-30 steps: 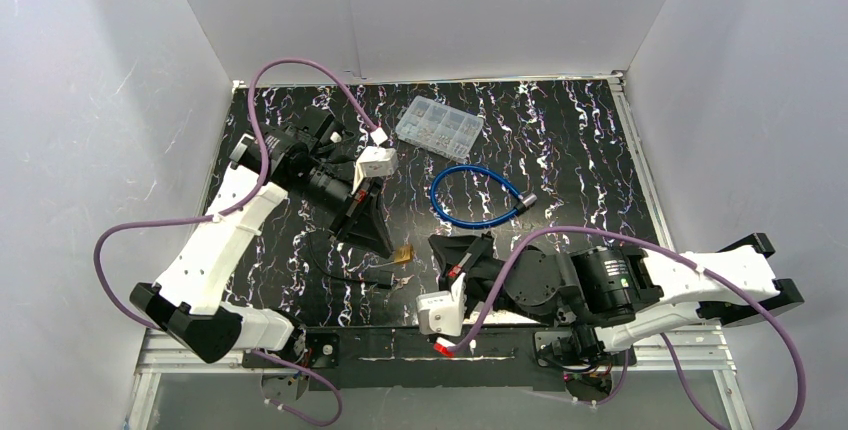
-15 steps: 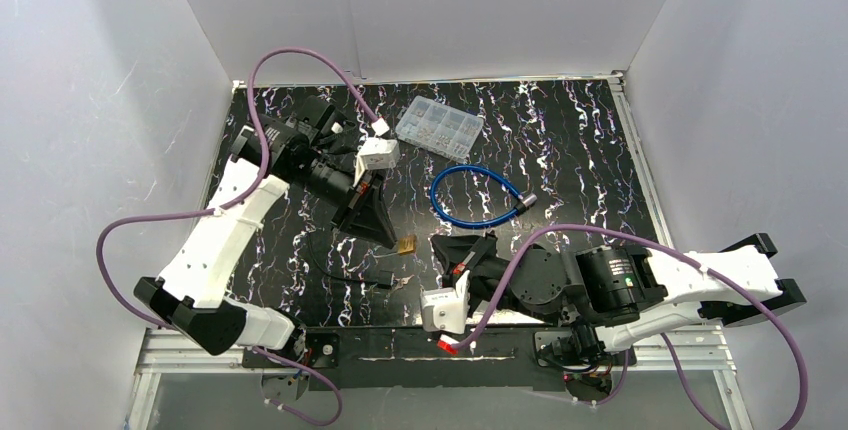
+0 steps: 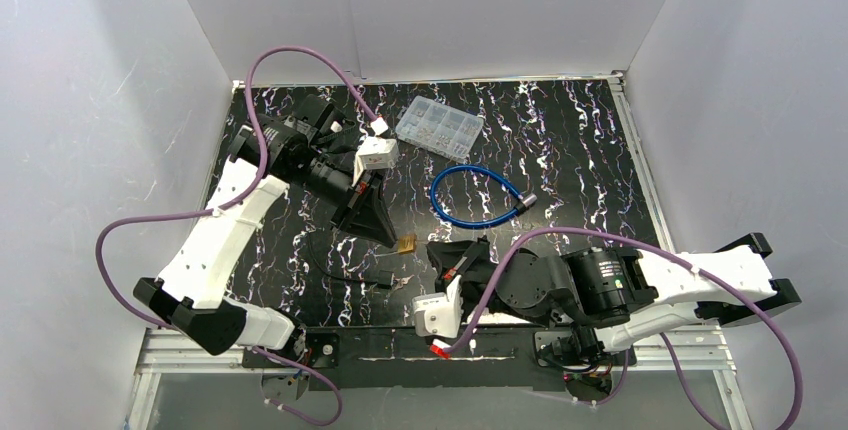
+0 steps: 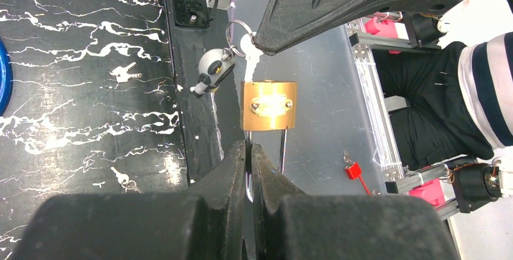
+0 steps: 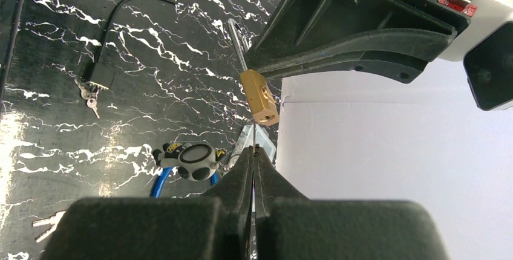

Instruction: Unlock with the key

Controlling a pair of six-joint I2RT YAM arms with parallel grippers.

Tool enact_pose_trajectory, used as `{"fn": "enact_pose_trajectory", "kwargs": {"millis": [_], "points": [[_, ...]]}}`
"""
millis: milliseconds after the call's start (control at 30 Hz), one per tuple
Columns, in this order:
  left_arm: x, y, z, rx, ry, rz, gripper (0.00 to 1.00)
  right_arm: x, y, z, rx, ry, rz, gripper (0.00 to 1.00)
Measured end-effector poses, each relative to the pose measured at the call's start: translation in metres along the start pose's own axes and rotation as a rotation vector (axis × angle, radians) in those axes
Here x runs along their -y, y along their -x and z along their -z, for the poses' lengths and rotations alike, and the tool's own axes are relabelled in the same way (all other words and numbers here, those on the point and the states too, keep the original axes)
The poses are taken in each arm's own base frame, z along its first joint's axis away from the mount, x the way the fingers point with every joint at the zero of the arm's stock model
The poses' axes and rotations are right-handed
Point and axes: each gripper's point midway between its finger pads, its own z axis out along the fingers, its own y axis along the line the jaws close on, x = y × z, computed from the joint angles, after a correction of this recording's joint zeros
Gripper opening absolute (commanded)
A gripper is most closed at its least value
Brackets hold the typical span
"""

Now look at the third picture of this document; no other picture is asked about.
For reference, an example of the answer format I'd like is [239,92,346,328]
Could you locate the small brass padlock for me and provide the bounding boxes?
[385,234,418,256]

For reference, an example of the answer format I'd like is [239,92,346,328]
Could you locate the small silver lock key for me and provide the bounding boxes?
[392,276,413,289]

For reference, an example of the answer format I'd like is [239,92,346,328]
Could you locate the black cable padlock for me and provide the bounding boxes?
[304,232,397,289]

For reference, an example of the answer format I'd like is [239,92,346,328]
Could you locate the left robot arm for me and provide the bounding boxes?
[133,95,399,360]

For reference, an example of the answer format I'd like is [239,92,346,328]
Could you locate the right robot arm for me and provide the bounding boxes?
[412,233,801,360]

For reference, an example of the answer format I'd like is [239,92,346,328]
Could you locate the clear plastic parts box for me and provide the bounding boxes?
[395,96,484,164]

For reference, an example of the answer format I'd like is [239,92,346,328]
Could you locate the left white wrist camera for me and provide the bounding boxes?
[352,136,399,184]

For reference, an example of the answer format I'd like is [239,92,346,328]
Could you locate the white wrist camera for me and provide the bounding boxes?
[352,136,399,184]
[411,277,463,339]

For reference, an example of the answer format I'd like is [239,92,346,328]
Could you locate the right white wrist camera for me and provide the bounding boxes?
[411,277,463,339]

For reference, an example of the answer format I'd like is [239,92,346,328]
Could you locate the blue cable lock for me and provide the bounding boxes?
[429,164,538,230]

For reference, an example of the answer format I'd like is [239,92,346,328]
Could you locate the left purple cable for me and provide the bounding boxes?
[95,46,391,430]

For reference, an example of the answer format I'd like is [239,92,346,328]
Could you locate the purple cable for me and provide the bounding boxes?
[430,226,804,430]
[95,46,391,430]

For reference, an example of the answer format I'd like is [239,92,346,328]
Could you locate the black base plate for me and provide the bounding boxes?
[241,324,637,393]

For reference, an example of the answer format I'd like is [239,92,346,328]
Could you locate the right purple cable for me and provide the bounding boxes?
[430,226,804,430]

